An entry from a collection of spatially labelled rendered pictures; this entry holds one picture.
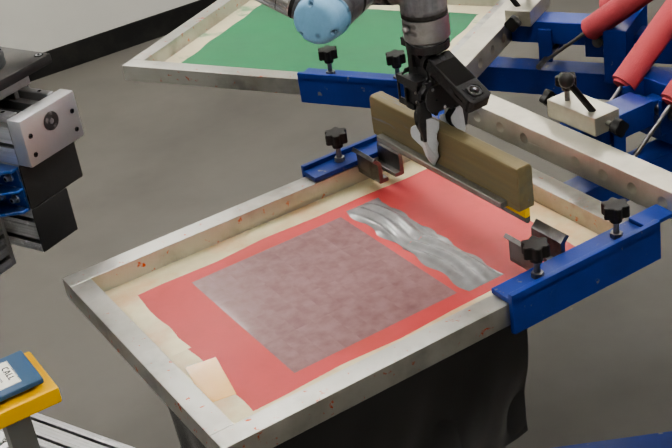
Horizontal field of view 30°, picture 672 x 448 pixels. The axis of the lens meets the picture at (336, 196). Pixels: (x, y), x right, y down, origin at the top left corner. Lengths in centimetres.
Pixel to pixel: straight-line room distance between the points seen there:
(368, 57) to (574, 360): 105
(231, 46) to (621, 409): 132
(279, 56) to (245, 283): 99
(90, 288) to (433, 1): 73
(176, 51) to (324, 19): 127
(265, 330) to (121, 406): 161
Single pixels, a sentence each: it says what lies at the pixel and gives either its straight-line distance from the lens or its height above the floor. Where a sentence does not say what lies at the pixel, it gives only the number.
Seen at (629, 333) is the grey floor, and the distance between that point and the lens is 351.
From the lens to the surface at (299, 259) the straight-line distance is 212.
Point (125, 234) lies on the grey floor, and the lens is 435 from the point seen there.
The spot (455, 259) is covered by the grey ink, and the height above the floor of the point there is 96.
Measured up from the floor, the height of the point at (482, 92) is 123.
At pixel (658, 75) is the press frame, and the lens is 242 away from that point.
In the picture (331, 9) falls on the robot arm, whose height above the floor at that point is 141.
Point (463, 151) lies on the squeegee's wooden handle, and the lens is 202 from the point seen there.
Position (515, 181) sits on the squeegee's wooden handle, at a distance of 193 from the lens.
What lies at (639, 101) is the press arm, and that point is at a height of 104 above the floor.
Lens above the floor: 204
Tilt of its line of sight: 28 degrees down
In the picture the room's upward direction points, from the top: 9 degrees counter-clockwise
